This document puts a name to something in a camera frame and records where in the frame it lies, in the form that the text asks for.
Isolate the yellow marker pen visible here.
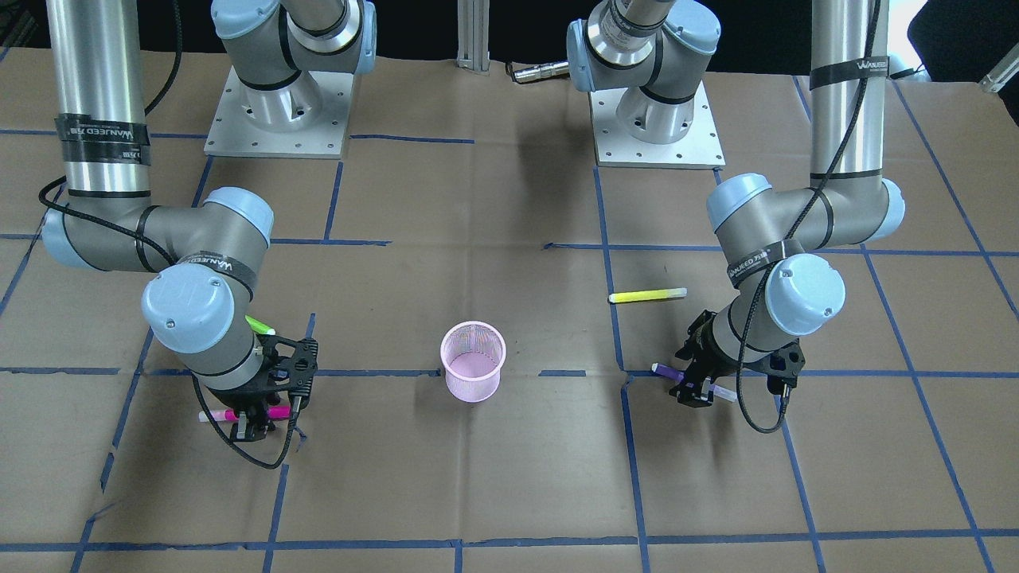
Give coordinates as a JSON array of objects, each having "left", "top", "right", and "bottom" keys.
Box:
[{"left": 607, "top": 287, "right": 688, "bottom": 305}]

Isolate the aluminium frame post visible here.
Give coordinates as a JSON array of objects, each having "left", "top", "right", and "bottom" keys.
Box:
[{"left": 455, "top": 0, "right": 490, "bottom": 76}]

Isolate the green marker pen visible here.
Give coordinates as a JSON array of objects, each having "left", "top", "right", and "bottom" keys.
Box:
[{"left": 244, "top": 315, "right": 276, "bottom": 335}]

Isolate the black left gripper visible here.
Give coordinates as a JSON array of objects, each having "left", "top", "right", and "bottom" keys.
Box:
[{"left": 669, "top": 310, "right": 805, "bottom": 407}]

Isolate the metal cylinder connector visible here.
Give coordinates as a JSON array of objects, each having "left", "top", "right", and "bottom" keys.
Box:
[{"left": 505, "top": 61, "right": 570, "bottom": 84}]

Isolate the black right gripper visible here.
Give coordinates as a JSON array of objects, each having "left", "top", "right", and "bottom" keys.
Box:
[{"left": 213, "top": 335, "right": 319, "bottom": 440}]

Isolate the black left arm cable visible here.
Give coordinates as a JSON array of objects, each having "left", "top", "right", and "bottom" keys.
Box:
[{"left": 736, "top": 0, "right": 888, "bottom": 435}]

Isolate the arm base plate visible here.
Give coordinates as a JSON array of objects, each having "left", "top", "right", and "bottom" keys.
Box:
[
  {"left": 589, "top": 84, "right": 727, "bottom": 170},
  {"left": 204, "top": 70, "right": 356, "bottom": 160}
]

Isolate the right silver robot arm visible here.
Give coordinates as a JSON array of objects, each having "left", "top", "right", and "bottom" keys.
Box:
[{"left": 41, "top": 1, "right": 377, "bottom": 442}]

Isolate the purple marker pen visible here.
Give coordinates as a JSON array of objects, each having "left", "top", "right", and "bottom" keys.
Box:
[{"left": 650, "top": 363, "right": 736, "bottom": 407}]

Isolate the pink marker pen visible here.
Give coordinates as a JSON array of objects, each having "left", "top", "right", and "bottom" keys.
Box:
[{"left": 197, "top": 405, "right": 291, "bottom": 422}]

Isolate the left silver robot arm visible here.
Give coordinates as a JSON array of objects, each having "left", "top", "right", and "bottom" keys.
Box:
[{"left": 565, "top": 1, "right": 905, "bottom": 407}]

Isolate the pink mesh cup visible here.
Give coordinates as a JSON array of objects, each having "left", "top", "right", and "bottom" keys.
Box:
[{"left": 439, "top": 322, "right": 506, "bottom": 403}]

